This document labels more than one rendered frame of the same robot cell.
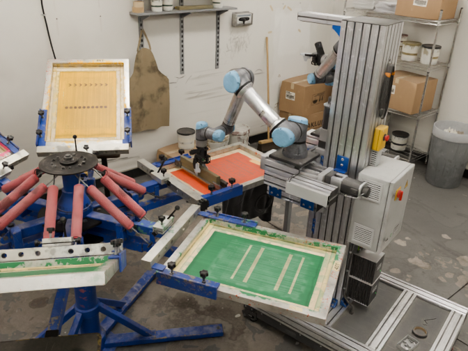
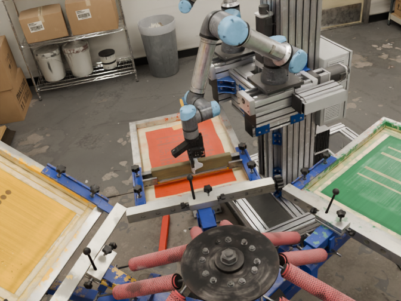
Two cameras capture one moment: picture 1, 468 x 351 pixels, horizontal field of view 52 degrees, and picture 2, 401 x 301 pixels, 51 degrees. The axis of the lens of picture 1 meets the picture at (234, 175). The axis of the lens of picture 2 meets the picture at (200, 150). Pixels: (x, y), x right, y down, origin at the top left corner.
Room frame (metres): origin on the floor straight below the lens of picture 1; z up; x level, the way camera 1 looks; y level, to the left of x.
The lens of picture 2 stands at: (1.83, 1.57, 2.34)
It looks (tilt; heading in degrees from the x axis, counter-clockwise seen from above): 36 degrees down; 304
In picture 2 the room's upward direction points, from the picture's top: 8 degrees counter-clockwise
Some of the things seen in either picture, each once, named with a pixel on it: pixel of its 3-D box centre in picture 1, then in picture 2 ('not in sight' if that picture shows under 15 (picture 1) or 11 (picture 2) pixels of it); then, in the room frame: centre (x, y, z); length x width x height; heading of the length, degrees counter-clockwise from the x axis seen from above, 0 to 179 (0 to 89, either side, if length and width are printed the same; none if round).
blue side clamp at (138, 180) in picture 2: (171, 164); (139, 189); (3.00, 0.43, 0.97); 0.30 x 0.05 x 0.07; 131
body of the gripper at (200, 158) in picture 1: (202, 154); (194, 145); (2.79, 0.21, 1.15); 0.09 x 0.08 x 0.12; 41
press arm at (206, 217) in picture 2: (152, 186); (206, 216); (2.58, 0.50, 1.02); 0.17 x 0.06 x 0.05; 131
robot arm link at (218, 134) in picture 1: (216, 134); (206, 109); (2.76, 0.12, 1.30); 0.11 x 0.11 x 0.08; 58
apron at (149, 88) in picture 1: (146, 81); not in sight; (4.79, 0.93, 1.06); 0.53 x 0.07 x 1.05; 131
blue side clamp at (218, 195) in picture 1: (221, 194); (247, 166); (2.58, 0.07, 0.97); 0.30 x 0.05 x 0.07; 131
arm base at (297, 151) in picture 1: (295, 146); (274, 70); (2.60, -0.36, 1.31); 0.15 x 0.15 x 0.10
